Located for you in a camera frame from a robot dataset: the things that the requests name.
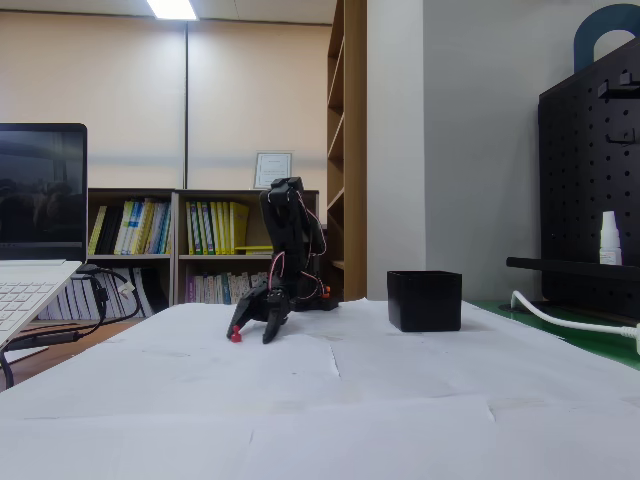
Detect black open box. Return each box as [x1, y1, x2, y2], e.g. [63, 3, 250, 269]
[386, 270, 463, 333]

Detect white paper sheet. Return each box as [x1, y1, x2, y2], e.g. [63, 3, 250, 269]
[97, 301, 334, 354]
[327, 319, 640, 409]
[0, 384, 497, 480]
[485, 364, 640, 480]
[14, 329, 344, 420]
[264, 298, 506, 349]

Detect low wooden bookshelf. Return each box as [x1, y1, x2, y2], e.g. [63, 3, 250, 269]
[171, 188, 321, 306]
[87, 188, 177, 321]

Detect upright yellow binder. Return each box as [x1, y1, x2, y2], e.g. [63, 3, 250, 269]
[230, 201, 250, 254]

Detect framed certificate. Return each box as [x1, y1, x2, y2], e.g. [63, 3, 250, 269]
[253, 151, 295, 191]

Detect tall wooden bookshelf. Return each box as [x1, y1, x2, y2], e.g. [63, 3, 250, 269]
[326, 0, 369, 304]

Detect white laptop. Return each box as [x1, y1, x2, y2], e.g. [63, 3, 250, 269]
[0, 123, 89, 351]

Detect black pegboard shelf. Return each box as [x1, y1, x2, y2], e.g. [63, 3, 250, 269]
[505, 256, 640, 282]

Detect ceiling light panel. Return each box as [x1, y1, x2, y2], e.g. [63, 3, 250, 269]
[145, 0, 199, 22]

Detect black pegboard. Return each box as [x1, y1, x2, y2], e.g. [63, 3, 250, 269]
[537, 37, 640, 322]

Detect small white bottle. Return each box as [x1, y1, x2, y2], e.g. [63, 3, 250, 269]
[598, 210, 624, 266]

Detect blue arch shaped panel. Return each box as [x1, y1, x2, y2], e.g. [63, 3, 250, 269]
[573, 3, 640, 74]

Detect red white servo wire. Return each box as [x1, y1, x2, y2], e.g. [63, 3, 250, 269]
[267, 192, 329, 301]

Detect black laptop cable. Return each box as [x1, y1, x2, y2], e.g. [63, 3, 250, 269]
[0, 263, 145, 352]

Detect black cable loop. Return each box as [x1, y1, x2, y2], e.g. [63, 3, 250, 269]
[0, 348, 16, 392]

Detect white power strip cable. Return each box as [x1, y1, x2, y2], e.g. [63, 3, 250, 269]
[510, 290, 640, 337]

